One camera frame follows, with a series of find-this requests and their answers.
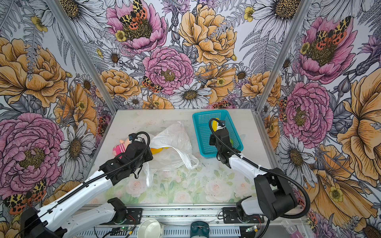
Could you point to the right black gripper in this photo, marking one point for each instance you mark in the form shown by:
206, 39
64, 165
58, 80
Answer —
213, 137

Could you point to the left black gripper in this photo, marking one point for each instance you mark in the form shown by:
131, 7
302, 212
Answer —
149, 158

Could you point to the white plastic bag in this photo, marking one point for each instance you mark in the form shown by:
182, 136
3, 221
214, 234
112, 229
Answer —
179, 152

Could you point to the yellow fruit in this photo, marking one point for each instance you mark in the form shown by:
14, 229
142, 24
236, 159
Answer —
156, 151
219, 123

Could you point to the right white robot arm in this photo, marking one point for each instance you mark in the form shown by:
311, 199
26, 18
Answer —
275, 197

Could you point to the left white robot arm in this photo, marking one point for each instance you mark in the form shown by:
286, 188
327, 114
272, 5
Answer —
58, 219

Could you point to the cartoon boy doll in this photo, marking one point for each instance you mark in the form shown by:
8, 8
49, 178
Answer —
121, 147

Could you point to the teal plastic basket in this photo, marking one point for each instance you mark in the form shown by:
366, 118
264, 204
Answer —
203, 132

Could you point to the white round cup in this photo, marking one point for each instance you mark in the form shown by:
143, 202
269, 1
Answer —
150, 228

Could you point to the dark green round container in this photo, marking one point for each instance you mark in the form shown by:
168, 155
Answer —
199, 229

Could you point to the pink plastic object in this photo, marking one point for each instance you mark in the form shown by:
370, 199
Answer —
291, 229

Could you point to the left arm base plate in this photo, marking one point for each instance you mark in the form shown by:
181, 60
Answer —
131, 216

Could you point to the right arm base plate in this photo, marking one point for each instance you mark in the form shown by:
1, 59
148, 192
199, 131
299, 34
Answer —
235, 215

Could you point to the aluminium front rail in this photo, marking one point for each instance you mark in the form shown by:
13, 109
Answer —
167, 214

